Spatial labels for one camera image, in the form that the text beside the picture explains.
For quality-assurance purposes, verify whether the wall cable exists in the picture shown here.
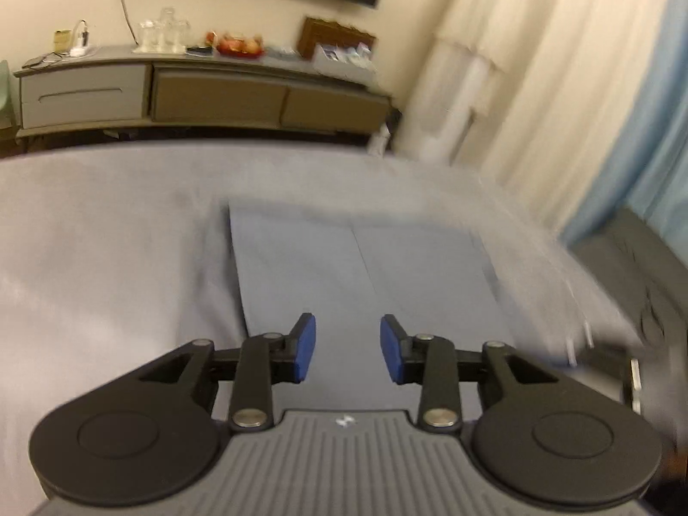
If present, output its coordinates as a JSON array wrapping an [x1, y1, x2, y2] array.
[[118, 0, 136, 45]]

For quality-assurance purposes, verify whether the grey bed cover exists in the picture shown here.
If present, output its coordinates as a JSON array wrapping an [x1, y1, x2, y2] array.
[[0, 140, 646, 516]]

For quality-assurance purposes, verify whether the brown wooden box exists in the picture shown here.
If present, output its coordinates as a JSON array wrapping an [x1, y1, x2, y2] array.
[[297, 16, 377, 60]]

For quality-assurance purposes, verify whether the white box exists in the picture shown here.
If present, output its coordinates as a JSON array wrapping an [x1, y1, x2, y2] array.
[[313, 43, 377, 74]]

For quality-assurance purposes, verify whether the small white device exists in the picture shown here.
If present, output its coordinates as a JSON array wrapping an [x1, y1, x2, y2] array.
[[70, 20, 98, 58]]

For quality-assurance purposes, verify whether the white curtain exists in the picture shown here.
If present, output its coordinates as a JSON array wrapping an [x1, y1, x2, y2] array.
[[395, 0, 673, 243]]

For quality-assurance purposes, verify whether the dark blurred object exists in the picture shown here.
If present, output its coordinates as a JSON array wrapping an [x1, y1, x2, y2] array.
[[568, 209, 688, 444]]

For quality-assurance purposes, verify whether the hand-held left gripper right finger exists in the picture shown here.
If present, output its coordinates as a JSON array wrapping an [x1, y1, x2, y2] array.
[[379, 313, 561, 434]]

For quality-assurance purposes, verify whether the long grey sideboard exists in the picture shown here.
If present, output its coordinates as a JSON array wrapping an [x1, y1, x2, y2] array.
[[13, 46, 394, 144]]

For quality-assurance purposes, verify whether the light blue curtain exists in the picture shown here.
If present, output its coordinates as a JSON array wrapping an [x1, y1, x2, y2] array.
[[559, 0, 688, 249]]

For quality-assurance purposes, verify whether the cluster of clear glassware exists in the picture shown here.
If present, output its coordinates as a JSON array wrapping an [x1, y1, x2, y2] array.
[[134, 8, 192, 55]]

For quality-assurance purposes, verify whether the grey garment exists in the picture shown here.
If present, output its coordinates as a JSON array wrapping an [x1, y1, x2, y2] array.
[[228, 200, 519, 420]]

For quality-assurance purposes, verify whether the red plate of fruit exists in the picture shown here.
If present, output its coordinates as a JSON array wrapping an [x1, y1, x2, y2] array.
[[215, 32, 266, 60]]

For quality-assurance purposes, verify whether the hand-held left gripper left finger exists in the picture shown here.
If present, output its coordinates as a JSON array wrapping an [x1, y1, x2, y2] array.
[[138, 312, 318, 434]]

